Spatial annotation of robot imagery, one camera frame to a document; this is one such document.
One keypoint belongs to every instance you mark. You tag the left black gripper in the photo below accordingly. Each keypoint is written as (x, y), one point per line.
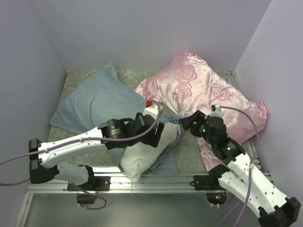
(154, 138)

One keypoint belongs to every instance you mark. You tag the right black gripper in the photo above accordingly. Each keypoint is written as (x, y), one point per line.
(186, 122)

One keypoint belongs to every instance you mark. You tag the white pillow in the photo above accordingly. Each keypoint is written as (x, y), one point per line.
(139, 157)

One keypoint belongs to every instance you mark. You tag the green beige patchwork pillowcase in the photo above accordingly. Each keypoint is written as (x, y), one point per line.
(101, 97)

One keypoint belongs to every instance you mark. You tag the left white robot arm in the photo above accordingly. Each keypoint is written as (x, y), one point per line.
(48, 159)

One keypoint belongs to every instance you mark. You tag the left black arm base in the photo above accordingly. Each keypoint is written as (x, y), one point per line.
(88, 194)

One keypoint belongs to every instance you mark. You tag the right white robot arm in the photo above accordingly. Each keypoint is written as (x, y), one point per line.
(239, 175)

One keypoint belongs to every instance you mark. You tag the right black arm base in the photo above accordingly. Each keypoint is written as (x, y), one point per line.
(215, 194)

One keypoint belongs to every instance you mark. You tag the pink rose satin pillow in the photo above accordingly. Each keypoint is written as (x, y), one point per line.
(189, 84)

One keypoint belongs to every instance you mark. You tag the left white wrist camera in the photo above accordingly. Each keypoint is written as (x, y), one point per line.
(153, 109)

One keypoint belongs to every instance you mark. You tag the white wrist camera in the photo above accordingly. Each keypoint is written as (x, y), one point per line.
(153, 109)
(216, 111)

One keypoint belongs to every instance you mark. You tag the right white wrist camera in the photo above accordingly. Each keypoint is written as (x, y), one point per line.
(216, 111)

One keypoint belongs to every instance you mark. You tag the aluminium front rail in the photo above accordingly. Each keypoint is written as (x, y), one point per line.
(120, 183)

